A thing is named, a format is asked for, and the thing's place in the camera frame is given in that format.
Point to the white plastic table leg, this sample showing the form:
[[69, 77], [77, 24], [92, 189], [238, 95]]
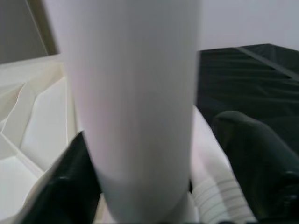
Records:
[[135, 93], [210, 186]]

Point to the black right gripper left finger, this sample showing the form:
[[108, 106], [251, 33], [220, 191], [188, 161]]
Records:
[[67, 186]]

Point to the beige wooden board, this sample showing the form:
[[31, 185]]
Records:
[[42, 23]]

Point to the white plastic children table top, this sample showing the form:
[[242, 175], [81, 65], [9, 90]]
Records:
[[35, 116]]

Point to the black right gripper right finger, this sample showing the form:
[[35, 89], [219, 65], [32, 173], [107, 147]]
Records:
[[264, 168]]

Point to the black table cloth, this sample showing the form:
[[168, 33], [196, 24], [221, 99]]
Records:
[[245, 81]]

